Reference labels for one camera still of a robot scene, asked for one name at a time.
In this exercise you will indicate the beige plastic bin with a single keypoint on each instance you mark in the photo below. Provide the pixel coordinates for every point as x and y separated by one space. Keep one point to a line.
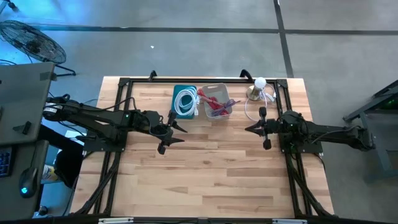
217 90

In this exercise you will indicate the white bulb brass lamp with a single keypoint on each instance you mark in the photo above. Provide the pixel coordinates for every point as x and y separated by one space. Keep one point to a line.
258 87

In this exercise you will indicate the grey desk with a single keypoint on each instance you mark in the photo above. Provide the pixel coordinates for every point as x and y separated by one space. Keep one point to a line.
21 99

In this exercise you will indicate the teal plastic bin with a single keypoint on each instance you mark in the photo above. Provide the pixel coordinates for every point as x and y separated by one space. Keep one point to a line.
178 90

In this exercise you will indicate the black floor fan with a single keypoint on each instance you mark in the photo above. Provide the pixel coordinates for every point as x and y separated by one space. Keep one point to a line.
34 43

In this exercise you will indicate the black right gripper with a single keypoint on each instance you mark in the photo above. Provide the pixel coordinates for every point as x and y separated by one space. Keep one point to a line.
272 127

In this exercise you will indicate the black equipment stand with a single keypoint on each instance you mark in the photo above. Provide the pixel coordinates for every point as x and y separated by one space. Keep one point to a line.
379 124

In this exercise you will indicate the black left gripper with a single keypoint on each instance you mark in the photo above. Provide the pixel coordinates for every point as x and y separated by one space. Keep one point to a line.
152 121

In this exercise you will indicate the black frame clamp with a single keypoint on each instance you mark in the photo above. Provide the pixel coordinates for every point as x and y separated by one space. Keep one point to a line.
152 75
246 74

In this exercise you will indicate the black computer mouse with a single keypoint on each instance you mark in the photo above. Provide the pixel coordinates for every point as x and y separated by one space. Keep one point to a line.
28 183

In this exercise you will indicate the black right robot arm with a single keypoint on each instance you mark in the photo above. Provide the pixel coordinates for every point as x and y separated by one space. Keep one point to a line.
326 133

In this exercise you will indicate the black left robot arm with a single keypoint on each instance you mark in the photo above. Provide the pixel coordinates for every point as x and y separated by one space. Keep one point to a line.
93 116

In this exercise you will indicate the black keyboard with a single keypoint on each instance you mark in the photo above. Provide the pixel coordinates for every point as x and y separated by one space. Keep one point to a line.
4 161

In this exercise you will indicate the black metal table frame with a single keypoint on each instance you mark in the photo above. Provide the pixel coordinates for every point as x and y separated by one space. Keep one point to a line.
124 93

